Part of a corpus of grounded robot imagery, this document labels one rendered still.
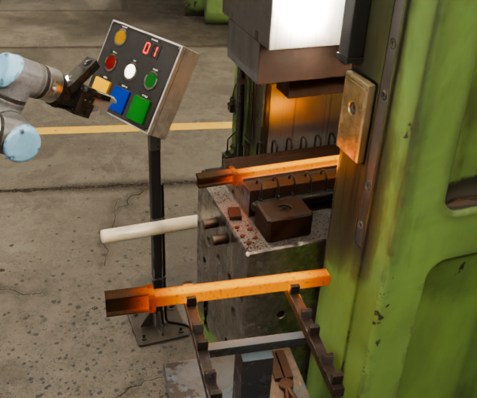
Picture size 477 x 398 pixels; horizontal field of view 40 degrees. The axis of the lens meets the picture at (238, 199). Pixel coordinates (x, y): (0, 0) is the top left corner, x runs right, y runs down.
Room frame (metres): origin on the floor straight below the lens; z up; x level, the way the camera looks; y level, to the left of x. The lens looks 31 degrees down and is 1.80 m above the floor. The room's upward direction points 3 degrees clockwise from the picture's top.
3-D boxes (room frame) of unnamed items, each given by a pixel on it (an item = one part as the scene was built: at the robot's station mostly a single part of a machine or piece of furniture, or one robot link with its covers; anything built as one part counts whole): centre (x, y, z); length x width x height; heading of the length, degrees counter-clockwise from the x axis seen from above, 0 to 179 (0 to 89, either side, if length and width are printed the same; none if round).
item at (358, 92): (1.23, -0.23, 1.27); 0.09 x 0.02 x 0.17; 22
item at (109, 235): (1.76, 0.22, 0.62); 0.44 x 0.05 x 0.05; 112
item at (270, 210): (1.33, -0.11, 0.95); 0.12 x 0.08 x 0.06; 112
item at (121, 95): (1.87, 0.39, 1.01); 0.07 x 0.05 x 0.07; 47
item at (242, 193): (1.55, -0.18, 0.96); 0.42 x 0.20 x 0.09; 112
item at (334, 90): (1.54, -0.23, 1.24); 0.30 x 0.07 x 0.06; 112
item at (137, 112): (1.80, 0.31, 1.01); 0.07 x 0.05 x 0.07; 47
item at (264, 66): (1.55, -0.18, 1.32); 0.42 x 0.20 x 0.10; 112
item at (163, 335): (1.96, 0.30, 0.05); 0.22 x 0.22 x 0.09; 22
